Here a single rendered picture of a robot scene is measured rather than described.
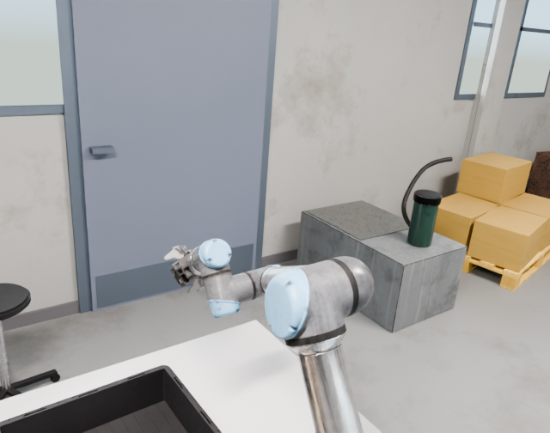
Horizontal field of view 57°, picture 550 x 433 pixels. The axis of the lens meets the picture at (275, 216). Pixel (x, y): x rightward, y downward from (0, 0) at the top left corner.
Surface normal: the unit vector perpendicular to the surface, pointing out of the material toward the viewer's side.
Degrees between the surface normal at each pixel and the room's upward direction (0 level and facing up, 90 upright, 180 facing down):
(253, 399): 0
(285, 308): 86
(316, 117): 90
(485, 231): 90
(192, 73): 90
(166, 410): 0
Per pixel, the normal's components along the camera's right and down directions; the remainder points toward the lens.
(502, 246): -0.67, 0.22
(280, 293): -0.86, 0.04
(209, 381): 0.07, -0.93
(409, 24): 0.57, 0.33
